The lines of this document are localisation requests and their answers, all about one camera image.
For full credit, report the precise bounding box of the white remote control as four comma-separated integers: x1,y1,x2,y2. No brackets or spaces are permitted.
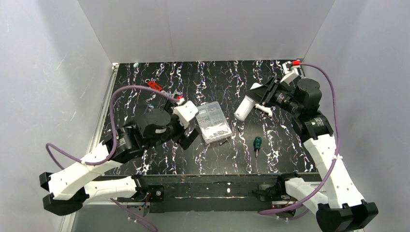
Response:
234,83,262,121

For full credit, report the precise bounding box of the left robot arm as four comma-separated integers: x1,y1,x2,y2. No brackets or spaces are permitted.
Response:
39,102,199,216

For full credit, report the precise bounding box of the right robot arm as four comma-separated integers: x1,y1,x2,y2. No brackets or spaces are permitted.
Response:
245,78,379,232

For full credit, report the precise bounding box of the white plastic faucet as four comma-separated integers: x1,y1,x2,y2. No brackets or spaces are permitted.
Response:
255,104,273,117

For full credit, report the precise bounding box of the clear plastic screw box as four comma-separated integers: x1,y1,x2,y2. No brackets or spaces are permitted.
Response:
196,101,232,144

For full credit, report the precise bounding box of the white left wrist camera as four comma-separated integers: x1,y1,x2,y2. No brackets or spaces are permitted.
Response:
172,97,199,129

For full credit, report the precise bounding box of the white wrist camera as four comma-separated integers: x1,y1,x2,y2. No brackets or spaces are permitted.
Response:
172,97,199,129
280,60,301,84

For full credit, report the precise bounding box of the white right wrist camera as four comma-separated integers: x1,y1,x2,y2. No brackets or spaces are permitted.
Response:
280,60,301,84

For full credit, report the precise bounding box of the green handled screwdriver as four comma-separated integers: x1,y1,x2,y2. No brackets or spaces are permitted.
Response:
253,136,262,158

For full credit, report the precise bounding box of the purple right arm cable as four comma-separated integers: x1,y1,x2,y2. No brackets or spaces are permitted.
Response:
259,60,341,221

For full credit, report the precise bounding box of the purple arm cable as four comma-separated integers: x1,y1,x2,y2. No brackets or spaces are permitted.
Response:
45,85,185,232
259,60,341,221

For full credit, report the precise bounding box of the red handled adjustable wrench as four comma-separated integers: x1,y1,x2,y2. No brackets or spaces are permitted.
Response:
144,79,181,99

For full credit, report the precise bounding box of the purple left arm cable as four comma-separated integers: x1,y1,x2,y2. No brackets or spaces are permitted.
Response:
45,85,185,232

